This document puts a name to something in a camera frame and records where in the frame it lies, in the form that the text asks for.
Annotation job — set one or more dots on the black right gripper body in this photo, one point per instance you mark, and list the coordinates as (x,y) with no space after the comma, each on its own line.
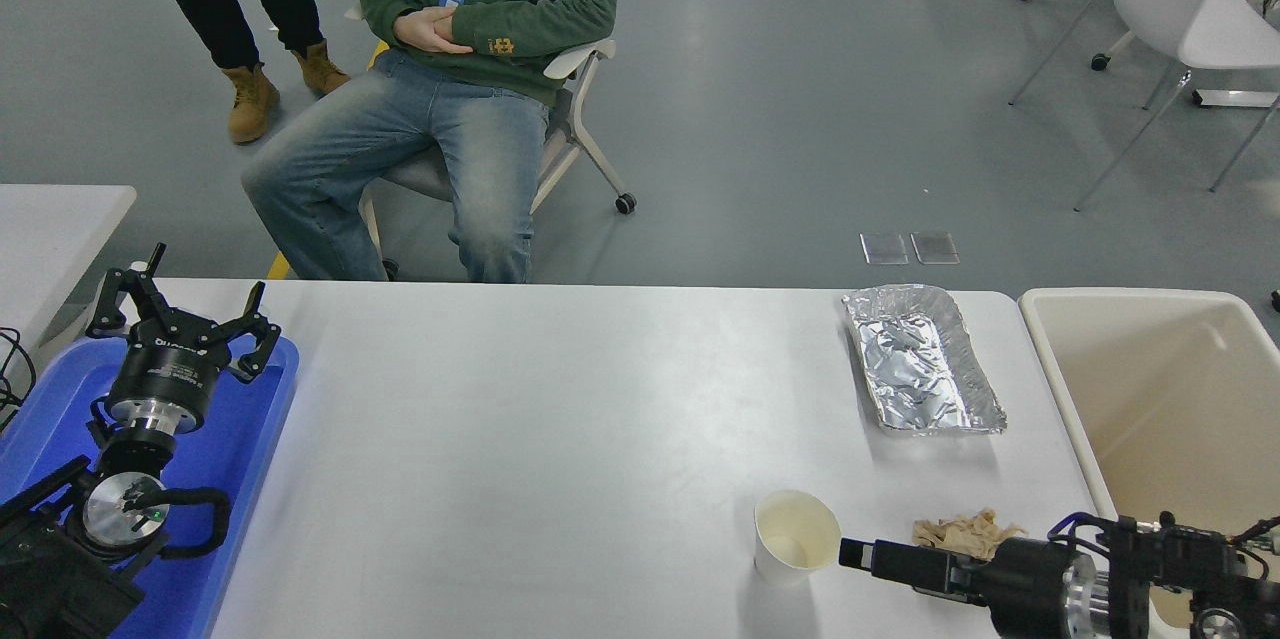
(1030,584)

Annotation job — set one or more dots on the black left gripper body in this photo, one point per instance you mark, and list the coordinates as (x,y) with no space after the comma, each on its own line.
(165,374)

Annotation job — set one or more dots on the tan paper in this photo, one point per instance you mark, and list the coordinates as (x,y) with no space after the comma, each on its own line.
(960,529)

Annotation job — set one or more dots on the white paper cup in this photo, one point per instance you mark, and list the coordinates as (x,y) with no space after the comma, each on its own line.
(795,531)

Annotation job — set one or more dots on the silver foil tray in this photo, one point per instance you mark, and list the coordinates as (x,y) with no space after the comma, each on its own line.
(915,369)

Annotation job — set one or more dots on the person's right hand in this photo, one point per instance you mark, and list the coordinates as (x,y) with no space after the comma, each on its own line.
(415,34)

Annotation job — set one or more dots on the person's left hand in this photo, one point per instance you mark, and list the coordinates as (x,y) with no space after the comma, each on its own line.
(450,22)

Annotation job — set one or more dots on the blue plastic tray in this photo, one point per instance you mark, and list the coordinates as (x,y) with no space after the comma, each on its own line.
(250,439)

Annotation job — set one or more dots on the white side table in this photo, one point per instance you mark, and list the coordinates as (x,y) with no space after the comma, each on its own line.
(50,239)

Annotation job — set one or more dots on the large pale plastic bin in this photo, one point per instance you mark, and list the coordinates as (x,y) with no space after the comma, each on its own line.
(1150,389)

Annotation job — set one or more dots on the metal floor plate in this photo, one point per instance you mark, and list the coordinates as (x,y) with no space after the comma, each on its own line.
(885,248)
(936,247)

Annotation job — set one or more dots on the grey office chair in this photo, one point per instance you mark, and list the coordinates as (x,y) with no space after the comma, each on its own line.
(575,134)

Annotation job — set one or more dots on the white table foot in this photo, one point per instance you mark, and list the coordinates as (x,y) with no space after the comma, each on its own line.
(1235,97)

